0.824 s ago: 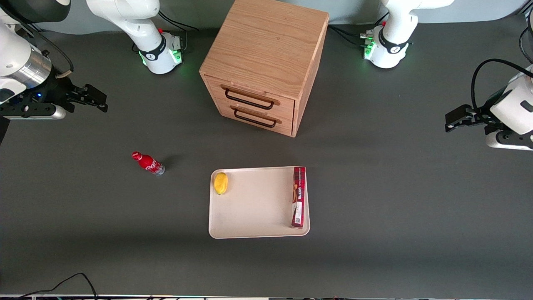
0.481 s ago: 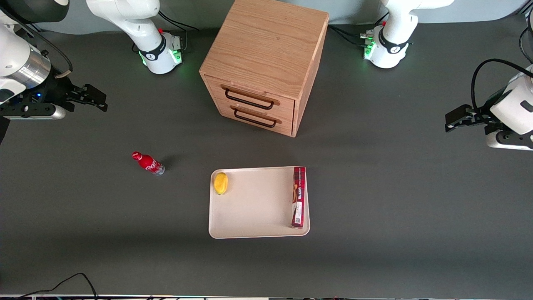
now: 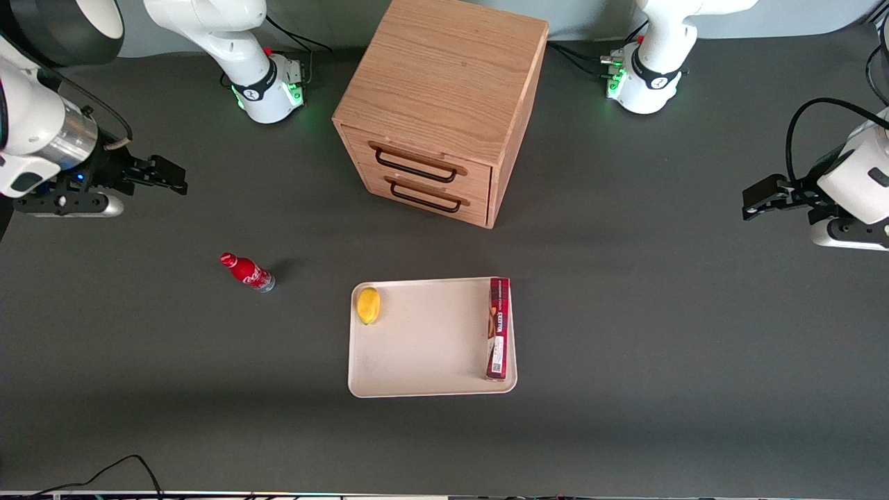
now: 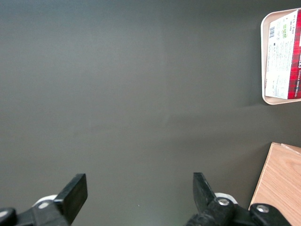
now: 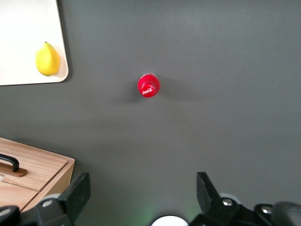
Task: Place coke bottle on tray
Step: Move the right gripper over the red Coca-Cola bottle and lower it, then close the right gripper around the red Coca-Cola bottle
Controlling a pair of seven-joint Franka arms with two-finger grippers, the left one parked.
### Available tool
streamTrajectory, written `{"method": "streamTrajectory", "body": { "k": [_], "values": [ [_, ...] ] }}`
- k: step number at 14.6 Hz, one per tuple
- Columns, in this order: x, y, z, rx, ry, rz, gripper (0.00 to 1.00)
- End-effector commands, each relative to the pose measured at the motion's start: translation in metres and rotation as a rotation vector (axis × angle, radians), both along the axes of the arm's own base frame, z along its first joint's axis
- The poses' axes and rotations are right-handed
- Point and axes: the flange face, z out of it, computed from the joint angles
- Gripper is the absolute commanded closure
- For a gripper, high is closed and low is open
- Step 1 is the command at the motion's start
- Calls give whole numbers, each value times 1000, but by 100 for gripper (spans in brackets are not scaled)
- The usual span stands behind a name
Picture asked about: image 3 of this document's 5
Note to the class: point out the wooden drawer cabinet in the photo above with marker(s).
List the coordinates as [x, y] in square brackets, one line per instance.
[444, 69]

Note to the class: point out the beige plastic tray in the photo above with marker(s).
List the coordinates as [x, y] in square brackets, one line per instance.
[430, 347]

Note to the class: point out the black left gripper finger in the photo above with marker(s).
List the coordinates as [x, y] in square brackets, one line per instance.
[764, 189]
[767, 208]

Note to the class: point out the wooden drawer front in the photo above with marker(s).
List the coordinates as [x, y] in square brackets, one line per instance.
[430, 208]
[424, 149]

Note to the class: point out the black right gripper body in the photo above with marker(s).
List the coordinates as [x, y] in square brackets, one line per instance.
[111, 171]

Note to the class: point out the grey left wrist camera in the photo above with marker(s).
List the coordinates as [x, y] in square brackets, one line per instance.
[851, 236]

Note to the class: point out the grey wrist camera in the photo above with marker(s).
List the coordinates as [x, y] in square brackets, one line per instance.
[851, 236]
[90, 207]

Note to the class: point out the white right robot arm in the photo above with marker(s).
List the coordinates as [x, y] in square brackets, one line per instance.
[35, 118]

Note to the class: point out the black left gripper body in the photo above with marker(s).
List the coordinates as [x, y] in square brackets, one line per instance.
[801, 192]

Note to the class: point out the red snack box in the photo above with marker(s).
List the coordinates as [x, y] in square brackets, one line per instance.
[499, 333]

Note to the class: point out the yellow lemon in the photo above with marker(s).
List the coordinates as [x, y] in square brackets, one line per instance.
[368, 305]

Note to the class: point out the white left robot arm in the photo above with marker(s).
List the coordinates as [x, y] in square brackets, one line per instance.
[653, 42]

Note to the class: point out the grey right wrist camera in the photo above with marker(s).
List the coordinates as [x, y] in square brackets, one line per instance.
[90, 207]

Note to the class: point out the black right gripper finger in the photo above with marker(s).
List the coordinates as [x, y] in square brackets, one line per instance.
[167, 172]
[163, 187]

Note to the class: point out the red coke bottle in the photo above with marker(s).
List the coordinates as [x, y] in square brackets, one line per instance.
[248, 273]

